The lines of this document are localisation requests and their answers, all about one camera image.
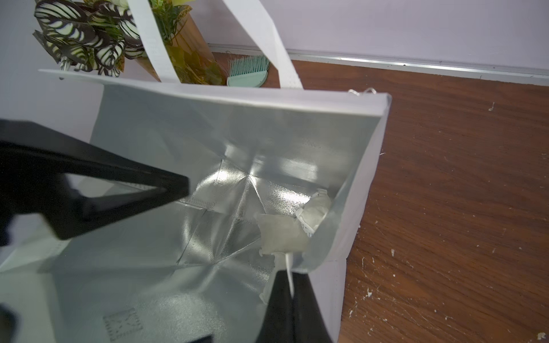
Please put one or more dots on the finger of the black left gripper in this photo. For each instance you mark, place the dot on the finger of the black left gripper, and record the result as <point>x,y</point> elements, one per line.
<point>76,187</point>

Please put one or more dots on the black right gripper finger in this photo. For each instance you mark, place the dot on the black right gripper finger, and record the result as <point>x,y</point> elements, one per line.
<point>293,317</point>

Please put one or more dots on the white ice pack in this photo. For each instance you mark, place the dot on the white ice pack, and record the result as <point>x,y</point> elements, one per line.
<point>311,214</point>
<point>281,234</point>

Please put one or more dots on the white insulated delivery bag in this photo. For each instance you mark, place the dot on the white insulated delivery bag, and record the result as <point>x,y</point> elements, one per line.
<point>191,270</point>

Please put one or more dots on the artificial plant with striped leaves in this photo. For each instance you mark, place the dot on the artificial plant with striped leaves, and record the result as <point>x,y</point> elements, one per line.
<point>101,36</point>

